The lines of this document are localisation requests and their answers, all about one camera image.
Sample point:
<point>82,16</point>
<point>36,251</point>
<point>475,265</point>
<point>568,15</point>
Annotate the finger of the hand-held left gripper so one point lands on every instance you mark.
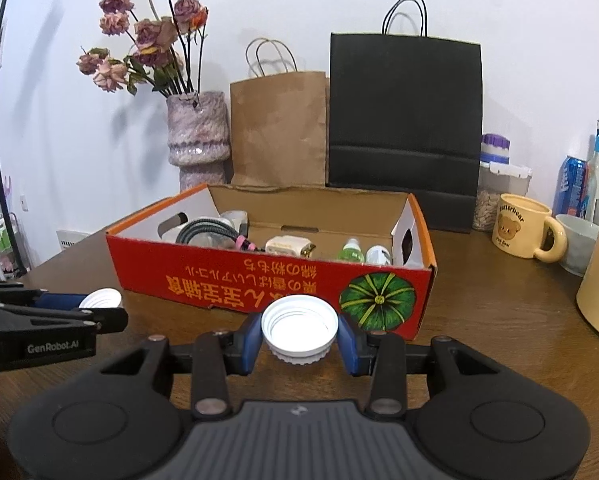
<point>104,320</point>
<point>56,301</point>

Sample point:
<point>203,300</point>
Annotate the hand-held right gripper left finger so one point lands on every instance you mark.
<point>249,345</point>

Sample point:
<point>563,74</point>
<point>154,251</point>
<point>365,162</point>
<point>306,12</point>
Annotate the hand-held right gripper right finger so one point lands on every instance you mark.
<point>352,347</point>

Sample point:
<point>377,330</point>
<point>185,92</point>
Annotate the white ribbed bottle cap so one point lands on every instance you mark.
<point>101,298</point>
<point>299,327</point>

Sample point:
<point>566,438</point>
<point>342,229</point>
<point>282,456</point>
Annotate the red cardboard box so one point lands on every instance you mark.
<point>229,280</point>

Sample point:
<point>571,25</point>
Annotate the green spray bottle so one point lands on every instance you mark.
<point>352,252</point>

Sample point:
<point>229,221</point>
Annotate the white spray bottle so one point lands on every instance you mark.
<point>379,255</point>

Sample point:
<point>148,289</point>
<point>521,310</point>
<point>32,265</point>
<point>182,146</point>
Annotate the cream charger plug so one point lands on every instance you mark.
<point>287,247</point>

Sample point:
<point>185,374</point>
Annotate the yellow bear mug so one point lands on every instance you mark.
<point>519,227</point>

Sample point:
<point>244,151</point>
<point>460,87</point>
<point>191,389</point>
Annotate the pink marbled ceramic vase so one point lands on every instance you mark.
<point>197,130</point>

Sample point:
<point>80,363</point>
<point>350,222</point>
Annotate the clear seed container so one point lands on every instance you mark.
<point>499,195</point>

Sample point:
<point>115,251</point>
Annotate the brown paper bag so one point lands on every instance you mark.
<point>279,130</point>

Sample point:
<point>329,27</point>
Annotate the black paper bag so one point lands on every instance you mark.
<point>404,120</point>

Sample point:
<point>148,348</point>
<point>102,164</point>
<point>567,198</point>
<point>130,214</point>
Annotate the purple lidded jar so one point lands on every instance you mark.
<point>495,149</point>

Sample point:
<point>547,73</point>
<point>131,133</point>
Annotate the pale green cup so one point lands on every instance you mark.
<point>579,245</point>

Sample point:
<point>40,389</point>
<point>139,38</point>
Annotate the blue drink can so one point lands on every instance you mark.
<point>569,187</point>

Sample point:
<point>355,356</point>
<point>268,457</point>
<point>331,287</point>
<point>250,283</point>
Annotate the dried pink rose bouquet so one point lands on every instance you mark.
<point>152,35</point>

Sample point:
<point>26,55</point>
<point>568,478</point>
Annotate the white wall heater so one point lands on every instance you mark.
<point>74,239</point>

